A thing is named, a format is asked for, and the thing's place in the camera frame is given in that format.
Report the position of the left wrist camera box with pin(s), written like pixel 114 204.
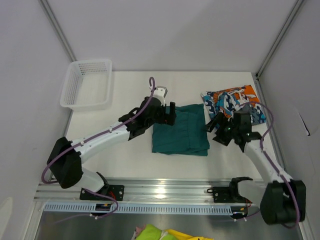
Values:
pixel 160 93

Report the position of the white slotted cable duct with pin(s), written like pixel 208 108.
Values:
pixel 133 208

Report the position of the aluminium frame post right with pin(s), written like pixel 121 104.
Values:
pixel 293 13

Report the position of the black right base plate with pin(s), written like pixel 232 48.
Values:
pixel 226 194

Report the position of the aluminium frame post left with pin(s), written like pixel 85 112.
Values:
pixel 57 29

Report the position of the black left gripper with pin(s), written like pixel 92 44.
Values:
pixel 167 119

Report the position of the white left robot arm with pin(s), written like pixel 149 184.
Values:
pixel 68 156

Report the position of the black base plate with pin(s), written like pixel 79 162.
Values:
pixel 112 191
pixel 226 194

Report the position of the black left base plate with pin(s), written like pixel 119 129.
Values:
pixel 112 191

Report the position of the yellow cloth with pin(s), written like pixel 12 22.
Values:
pixel 181 236

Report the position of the green shorts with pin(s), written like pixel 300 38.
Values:
pixel 186 137

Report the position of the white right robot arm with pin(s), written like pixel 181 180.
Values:
pixel 282 199

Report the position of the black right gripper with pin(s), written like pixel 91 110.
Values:
pixel 216 119

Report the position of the aluminium frame post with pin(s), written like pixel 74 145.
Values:
pixel 293 13
pixel 57 29

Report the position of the colourful patterned shorts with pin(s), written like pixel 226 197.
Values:
pixel 227 101

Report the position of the aluminium mounting rail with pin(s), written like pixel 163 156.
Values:
pixel 141 191

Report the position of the lime green cloth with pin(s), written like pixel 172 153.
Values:
pixel 148 232

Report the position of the white plastic basket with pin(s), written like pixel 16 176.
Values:
pixel 88 85

